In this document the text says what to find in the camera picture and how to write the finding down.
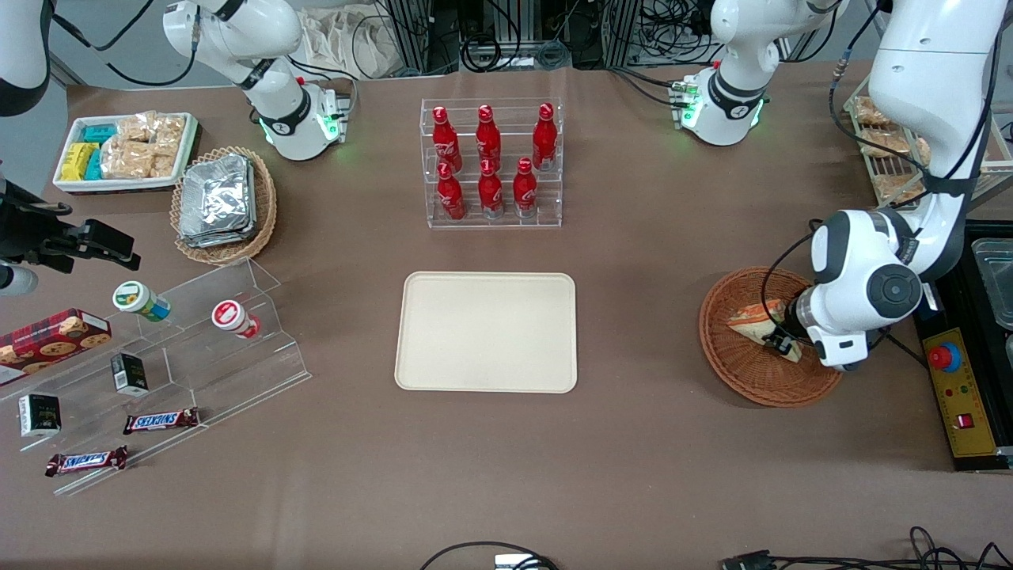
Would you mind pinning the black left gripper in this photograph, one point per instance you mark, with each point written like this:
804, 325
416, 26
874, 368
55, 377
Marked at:
789, 324

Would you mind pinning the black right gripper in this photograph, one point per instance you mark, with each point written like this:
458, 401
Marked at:
22, 229

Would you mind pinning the triangular sandwich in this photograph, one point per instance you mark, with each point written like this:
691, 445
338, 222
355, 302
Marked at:
748, 321

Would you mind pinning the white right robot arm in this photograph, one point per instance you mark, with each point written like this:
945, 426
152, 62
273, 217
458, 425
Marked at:
285, 119

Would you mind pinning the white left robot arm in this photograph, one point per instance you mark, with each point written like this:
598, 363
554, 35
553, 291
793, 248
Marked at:
934, 79

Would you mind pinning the brown wicker basket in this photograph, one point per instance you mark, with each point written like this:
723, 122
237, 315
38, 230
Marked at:
736, 372

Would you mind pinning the white rectangular snack tray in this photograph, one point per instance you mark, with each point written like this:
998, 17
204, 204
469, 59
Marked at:
71, 187

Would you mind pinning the tan wicker basket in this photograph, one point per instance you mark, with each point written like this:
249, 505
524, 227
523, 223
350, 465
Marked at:
265, 206

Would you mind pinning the beige plastic tray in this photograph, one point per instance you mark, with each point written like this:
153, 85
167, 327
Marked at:
487, 332

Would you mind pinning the green lid drink cup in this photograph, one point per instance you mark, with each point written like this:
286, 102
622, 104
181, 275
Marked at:
136, 299

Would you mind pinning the teal snack pack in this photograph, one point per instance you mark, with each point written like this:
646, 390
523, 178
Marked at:
94, 165
100, 133

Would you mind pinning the clear bag of crackers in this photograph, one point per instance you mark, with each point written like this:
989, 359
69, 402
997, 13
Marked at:
137, 127
163, 166
127, 160
168, 134

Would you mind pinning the yellow snack pack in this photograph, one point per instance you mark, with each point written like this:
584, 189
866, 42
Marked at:
77, 161

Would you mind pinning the red cookie box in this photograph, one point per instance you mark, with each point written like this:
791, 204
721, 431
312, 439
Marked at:
51, 340

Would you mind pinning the silver foil packet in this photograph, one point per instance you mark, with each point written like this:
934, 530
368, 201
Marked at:
215, 194
247, 229

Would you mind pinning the red lid drink cup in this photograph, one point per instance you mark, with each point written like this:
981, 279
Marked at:
231, 317

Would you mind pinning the red emergency stop button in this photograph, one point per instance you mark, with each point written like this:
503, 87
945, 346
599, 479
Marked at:
944, 358

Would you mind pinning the small black white carton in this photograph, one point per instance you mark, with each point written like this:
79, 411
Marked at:
39, 415

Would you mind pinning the snickers chocolate bar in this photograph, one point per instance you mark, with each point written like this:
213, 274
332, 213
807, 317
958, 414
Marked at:
85, 461
161, 420

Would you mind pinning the clear acrylic step display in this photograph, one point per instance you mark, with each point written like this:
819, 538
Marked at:
237, 380

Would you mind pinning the clear bag of biscuits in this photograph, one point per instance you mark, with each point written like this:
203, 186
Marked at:
898, 188
869, 112
884, 143

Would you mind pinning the yellow emergency stop box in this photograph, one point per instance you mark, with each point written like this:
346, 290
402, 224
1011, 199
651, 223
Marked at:
969, 443

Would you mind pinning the clear plastic container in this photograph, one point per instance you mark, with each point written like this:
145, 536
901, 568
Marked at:
995, 281

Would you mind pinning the clear acrylic bottle rack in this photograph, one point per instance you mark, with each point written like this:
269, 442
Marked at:
546, 214

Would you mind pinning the red cola bottle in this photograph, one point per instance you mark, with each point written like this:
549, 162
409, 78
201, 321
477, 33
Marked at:
445, 141
491, 190
451, 194
544, 138
488, 138
525, 188

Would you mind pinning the cream cloth bag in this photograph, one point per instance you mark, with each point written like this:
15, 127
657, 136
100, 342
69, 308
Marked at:
348, 39

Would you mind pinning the grey connector box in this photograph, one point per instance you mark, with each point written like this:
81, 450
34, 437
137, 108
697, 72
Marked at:
513, 562

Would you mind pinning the aluminium frame rack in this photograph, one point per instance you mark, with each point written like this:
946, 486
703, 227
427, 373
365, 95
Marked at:
411, 36

